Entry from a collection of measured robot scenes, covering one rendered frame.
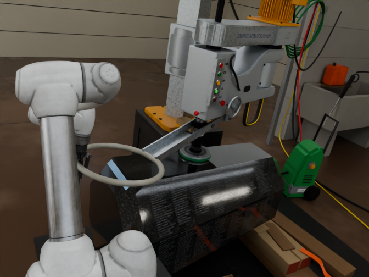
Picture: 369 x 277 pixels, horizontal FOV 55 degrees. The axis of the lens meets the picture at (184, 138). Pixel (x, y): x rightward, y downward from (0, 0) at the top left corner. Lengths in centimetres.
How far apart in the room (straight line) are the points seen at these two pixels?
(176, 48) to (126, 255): 203
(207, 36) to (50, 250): 141
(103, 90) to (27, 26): 678
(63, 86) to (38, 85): 7
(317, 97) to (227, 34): 300
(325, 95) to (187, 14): 253
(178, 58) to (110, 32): 555
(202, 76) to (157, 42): 679
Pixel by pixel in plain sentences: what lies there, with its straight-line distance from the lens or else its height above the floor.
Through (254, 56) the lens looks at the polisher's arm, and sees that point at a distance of 251.
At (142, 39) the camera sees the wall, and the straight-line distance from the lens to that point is 870.
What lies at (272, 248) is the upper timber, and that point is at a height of 21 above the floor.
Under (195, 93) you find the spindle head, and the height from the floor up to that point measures 127.
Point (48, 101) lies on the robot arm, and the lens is 113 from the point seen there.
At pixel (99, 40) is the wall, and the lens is 830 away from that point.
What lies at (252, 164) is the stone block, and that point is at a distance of 249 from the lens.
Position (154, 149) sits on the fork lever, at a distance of 216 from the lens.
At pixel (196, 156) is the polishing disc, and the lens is 233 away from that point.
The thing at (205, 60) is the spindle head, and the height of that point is 148.
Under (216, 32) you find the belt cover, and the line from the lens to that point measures 206.
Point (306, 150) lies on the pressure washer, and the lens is 372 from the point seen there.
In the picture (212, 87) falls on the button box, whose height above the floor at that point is 135.
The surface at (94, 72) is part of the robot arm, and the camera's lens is 115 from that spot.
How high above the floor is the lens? 190
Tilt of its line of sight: 24 degrees down
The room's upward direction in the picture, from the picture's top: 9 degrees clockwise
